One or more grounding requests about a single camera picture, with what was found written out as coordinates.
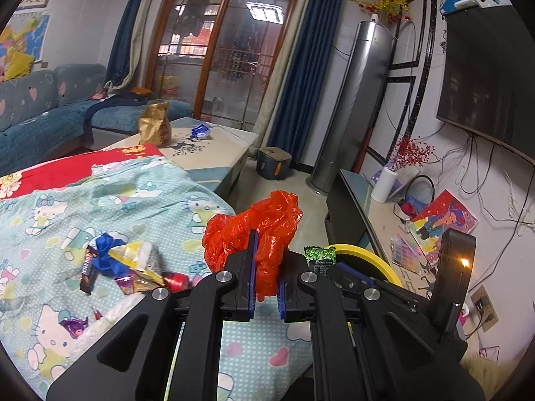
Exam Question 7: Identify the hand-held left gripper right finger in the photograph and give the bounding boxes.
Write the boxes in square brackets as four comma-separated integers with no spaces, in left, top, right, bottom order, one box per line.
[277,252,486,401]

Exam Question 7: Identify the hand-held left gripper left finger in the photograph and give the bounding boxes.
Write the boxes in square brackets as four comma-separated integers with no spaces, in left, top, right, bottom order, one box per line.
[46,230,257,401]

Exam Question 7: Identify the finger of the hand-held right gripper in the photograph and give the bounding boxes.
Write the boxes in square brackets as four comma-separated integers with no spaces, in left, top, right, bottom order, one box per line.
[330,261,387,291]

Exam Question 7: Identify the yellow trash bin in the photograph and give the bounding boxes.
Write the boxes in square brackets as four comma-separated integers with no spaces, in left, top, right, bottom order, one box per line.
[334,242,404,289]

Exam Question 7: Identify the green snack packet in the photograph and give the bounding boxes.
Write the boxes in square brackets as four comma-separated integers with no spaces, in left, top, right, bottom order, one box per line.
[304,246,337,266]

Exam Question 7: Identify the red plastic bag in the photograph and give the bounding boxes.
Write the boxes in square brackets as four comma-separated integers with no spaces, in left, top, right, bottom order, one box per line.
[202,190,304,303]

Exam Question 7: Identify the colourful picture book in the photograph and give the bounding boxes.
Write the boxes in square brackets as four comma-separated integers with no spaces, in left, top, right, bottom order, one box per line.
[407,189,479,268]

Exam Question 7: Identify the colourful bead art sheet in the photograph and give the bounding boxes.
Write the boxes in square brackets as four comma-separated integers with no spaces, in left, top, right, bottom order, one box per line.
[392,234,424,269]

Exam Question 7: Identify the glass-top television stand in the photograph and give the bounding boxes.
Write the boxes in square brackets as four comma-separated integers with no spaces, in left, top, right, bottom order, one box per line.
[325,168,439,301]

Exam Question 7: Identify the red drink can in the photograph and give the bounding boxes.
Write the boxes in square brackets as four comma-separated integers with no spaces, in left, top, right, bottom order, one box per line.
[161,271,193,292]

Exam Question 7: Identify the white paper towel roll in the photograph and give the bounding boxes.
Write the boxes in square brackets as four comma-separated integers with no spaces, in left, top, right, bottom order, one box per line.
[371,167,397,203]

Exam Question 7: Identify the yellow white snack packet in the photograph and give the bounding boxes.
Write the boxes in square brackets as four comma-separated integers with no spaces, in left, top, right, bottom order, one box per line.
[109,240,166,289]

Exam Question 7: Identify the dark box with cardboard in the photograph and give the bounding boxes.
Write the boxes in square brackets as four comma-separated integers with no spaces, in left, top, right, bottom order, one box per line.
[256,147,293,180]

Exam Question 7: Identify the red berry branch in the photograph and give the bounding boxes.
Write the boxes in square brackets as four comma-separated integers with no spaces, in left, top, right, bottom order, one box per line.
[393,136,439,172]

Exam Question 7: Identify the cartoon cat printed blanket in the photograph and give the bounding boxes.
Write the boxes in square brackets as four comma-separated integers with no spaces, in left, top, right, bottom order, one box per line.
[0,155,318,401]

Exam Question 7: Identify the pale coffee table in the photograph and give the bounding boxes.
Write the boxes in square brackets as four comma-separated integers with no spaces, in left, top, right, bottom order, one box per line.
[98,117,260,201]

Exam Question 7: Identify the crumpled blue plastic bag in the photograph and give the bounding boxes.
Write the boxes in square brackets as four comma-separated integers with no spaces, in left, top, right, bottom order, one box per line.
[90,234,128,278]

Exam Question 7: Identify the dark chocolate bar wrapper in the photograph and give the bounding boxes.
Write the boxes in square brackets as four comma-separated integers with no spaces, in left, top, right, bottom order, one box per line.
[79,246,101,295]

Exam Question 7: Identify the silver tower air conditioner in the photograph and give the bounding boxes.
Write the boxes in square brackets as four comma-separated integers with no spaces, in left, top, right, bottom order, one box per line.
[306,20,396,195]

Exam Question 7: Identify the blue beige curtain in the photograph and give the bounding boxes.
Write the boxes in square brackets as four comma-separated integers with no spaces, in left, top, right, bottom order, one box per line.
[257,0,347,163]
[104,0,178,93]

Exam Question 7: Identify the dark clothes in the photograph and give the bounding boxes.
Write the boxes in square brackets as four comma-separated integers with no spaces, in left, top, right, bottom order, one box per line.
[84,92,151,143]

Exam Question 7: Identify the red floral blanket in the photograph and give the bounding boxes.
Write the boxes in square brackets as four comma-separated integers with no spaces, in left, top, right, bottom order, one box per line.
[0,143,164,199]

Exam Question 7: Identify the wooden framed glass door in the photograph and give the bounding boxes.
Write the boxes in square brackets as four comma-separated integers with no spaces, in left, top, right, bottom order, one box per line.
[148,0,302,132]

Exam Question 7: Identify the yellow artificial flowers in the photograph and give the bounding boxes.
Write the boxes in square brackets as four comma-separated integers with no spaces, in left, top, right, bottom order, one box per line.
[349,0,414,23]

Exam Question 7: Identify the blue heart-print sofa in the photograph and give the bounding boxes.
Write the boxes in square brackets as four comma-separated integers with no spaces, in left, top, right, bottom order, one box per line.
[0,63,193,176]

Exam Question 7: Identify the yellow pillow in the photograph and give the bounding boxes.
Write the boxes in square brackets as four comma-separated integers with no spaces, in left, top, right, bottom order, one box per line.
[3,50,36,82]

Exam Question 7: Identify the wall power outlet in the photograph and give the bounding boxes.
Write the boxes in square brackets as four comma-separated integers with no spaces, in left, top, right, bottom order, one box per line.
[470,285,500,332]

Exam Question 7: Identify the wall-mounted television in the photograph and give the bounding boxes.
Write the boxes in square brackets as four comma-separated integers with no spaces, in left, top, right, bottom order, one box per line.
[435,2,535,165]

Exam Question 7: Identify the wall map poster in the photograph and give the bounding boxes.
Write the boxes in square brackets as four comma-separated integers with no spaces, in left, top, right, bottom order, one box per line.
[0,13,51,65]

